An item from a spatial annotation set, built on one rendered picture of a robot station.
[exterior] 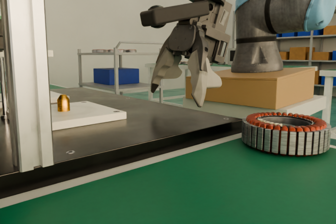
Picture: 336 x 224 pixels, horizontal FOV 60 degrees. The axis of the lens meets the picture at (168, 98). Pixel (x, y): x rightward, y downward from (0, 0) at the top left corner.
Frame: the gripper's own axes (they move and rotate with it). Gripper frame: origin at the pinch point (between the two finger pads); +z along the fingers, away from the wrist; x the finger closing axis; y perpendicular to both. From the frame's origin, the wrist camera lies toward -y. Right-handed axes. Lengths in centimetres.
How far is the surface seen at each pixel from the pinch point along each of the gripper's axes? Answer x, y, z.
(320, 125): -23.7, 6.3, -2.1
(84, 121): -0.9, -14.6, 5.9
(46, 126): -14.6, -23.0, 4.3
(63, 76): 555, 127, 29
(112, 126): -3.8, -11.3, 5.6
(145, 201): -22.5, -15.6, 7.9
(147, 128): -7.6, -7.8, 4.4
